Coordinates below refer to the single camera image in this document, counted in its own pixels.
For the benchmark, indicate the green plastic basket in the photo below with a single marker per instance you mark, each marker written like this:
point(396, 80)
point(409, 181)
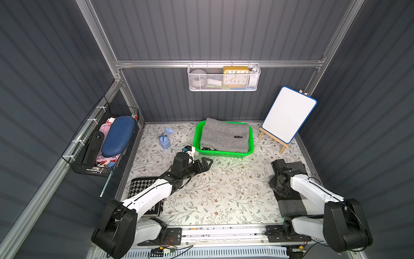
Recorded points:
point(208, 152)

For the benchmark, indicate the wooden easel stand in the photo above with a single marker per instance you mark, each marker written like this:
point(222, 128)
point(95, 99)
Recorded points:
point(275, 137)

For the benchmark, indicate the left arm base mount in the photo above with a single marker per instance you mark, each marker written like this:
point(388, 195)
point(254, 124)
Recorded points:
point(169, 236)

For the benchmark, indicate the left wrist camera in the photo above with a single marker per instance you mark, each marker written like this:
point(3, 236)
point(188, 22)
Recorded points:
point(189, 150)

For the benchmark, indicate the blue framed whiteboard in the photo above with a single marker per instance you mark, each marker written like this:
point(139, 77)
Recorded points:
point(288, 114)

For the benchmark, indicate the white wire wall basket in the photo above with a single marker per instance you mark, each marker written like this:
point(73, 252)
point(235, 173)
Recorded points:
point(215, 76)

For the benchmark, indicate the white tape roll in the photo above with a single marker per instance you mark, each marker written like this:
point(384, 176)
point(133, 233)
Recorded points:
point(198, 78)

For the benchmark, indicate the black remote handle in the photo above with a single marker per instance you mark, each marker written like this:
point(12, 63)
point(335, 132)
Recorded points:
point(93, 149)

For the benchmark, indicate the blue oval case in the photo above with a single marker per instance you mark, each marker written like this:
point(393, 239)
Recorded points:
point(118, 136)

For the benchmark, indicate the black wire side basket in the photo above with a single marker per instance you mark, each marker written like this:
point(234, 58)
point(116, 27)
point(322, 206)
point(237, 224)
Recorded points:
point(102, 121)

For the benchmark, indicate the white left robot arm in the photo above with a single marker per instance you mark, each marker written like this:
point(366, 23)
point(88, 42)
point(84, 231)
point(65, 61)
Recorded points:
point(119, 228)

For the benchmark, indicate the grey black checked scarf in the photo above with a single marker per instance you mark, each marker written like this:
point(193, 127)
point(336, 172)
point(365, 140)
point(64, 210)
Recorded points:
point(293, 205)

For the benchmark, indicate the grey fuzzy scarf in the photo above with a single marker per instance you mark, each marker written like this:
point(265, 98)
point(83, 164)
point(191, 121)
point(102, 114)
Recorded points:
point(223, 136)

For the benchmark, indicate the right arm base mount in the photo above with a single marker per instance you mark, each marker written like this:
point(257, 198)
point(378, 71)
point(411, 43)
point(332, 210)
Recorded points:
point(279, 233)

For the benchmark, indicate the light blue small bottle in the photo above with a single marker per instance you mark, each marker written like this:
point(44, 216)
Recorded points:
point(164, 138)

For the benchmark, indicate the yellow alarm clock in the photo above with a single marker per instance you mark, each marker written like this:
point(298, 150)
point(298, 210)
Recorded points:
point(236, 76)

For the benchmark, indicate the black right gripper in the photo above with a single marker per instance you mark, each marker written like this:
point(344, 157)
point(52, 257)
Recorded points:
point(278, 164)

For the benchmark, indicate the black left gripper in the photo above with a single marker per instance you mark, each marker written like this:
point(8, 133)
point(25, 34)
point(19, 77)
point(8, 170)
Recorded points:
point(200, 165)

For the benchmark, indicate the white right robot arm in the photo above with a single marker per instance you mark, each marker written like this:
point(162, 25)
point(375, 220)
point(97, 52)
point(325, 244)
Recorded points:
point(342, 226)

